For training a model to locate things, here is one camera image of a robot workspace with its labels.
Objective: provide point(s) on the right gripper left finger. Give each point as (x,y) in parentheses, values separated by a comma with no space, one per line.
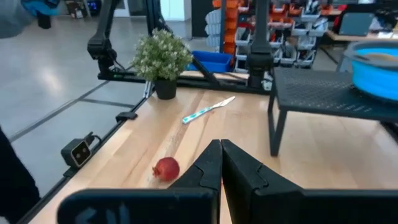
(199,199)

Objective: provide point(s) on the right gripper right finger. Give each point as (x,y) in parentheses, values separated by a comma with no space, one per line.
(248,193)

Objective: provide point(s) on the red pomegranate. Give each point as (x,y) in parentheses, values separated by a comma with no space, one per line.
(168,169)

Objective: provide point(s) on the blue collapsible bowl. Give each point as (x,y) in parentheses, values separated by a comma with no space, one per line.
(373,81)

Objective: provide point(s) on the brown kiwi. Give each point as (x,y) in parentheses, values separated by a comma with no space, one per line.
(381,57)

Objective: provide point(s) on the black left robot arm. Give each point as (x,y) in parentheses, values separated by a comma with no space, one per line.
(259,53)

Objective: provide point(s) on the black table edge clamp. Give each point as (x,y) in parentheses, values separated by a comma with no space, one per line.
(126,116)

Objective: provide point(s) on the black mesh riser shelf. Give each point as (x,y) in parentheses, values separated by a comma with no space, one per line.
(311,93)

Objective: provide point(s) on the blue storage bin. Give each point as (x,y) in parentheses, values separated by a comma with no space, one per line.
(211,60)

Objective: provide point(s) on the potted green plant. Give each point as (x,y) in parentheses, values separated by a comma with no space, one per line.
(161,56)

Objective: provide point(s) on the parts bin rack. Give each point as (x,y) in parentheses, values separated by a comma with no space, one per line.
(230,31)

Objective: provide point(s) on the person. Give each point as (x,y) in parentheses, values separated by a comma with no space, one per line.
(15,186)

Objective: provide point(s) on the wooden desk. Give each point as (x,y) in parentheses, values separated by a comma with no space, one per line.
(357,37)

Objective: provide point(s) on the grey monitor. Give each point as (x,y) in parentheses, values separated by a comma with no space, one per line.
(356,24)

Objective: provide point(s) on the person's hand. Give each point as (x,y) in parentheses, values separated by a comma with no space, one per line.
(40,7)

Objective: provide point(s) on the silver metal frame bracket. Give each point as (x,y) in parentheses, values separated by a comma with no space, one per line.
(268,82)
(148,88)

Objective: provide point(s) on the black table-level camera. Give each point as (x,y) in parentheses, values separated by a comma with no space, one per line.
(77,152)

